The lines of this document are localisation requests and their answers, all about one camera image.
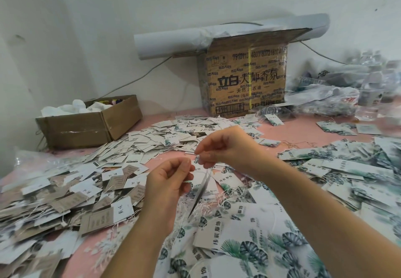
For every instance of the person's right hand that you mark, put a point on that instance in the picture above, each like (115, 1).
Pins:
(232, 148)

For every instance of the person's left hand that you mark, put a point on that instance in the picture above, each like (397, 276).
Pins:
(164, 190)

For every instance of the single white leaf print tag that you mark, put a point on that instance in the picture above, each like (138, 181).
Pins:
(199, 192)

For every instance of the heap of small tags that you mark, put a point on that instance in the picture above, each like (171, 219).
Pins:
(172, 134)

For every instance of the pile of brown white tags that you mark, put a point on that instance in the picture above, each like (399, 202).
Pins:
(53, 209)

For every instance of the pile of green leaf tags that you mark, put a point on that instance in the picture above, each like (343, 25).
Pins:
(341, 196)

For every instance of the person's left forearm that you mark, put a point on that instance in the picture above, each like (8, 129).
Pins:
(131, 256)

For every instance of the person's right forearm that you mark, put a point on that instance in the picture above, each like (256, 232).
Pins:
(341, 224)

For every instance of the large printed cardboard box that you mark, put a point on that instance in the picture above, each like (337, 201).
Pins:
(245, 77)

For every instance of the small open cardboard box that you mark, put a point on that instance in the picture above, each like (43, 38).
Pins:
(89, 123)

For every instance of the white roll in plastic wrap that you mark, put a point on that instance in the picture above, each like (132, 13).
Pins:
(175, 42)

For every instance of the white crumpled material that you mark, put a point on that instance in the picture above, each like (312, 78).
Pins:
(75, 107)

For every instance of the heap of clear plastic bags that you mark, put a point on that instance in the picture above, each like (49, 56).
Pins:
(348, 94)

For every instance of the clear plastic bag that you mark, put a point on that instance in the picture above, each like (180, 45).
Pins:
(34, 162)

